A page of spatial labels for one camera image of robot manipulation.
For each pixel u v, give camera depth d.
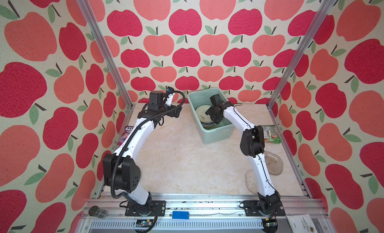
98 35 0.81
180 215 0.70
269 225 0.73
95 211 0.65
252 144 0.64
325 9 0.72
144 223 0.72
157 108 0.63
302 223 0.69
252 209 0.73
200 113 1.08
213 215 0.73
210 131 0.84
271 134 1.01
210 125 1.04
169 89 0.72
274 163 0.89
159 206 0.75
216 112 0.80
